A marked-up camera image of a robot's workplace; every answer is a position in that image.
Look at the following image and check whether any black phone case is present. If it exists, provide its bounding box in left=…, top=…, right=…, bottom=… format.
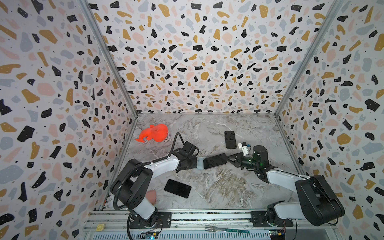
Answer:
left=203, top=154, right=228, bottom=170

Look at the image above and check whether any black phone case camera cutout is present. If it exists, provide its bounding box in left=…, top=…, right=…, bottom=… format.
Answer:
left=224, top=131, right=237, bottom=149

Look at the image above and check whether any light blue phone case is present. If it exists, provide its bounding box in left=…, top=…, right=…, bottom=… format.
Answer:
left=197, top=158, right=204, bottom=170

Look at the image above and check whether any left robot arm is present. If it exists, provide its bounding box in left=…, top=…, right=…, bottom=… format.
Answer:
left=110, top=142, right=200, bottom=225

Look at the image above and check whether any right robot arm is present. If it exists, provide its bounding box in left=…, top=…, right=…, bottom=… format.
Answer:
left=228, top=145, right=345, bottom=227

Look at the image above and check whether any black phone left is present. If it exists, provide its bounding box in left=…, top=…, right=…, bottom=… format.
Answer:
left=164, top=180, right=192, bottom=199

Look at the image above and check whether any pink phone case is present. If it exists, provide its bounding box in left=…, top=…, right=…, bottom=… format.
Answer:
left=146, top=190, right=157, bottom=205

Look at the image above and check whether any red plush toy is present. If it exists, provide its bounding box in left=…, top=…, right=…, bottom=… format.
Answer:
left=136, top=124, right=169, bottom=143

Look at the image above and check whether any right circuit board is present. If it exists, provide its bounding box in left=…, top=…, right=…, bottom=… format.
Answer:
left=269, top=231, right=286, bottom=240

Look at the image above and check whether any circuit board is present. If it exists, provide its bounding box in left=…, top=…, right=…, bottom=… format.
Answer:
left=269, top=231, right=286, bottom=240
left=139, top=232, right=159, bottom=240

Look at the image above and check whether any left circuit board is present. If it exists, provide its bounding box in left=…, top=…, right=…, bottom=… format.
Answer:
left=139, top=232, right=159, bottom=240

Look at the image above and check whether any yellow sticker tag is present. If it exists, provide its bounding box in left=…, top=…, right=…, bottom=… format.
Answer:
left=96, top=224, right=105, bottom=232

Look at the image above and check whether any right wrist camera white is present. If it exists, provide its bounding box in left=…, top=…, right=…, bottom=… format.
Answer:
left=238, top=142, right=251, bottom=156

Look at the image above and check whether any black corrugated cable left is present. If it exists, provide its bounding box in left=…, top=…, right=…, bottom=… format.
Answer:
left=112, top=131, right=185, bottom=211

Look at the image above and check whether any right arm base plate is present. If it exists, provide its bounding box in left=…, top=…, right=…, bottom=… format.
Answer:
left=250, top=210, right=294, bottom=228

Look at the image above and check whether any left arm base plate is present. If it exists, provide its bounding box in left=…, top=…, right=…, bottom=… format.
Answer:
left=128, top=211, right=172, bottom=229

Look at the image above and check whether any silver fork green handle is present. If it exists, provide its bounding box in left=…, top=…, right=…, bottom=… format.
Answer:
left=205, top=226, right=250, bottom=234

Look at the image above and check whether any aluminium rail frame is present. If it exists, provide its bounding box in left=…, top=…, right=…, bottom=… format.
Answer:
left=83, top=209, right=343, bottom=240

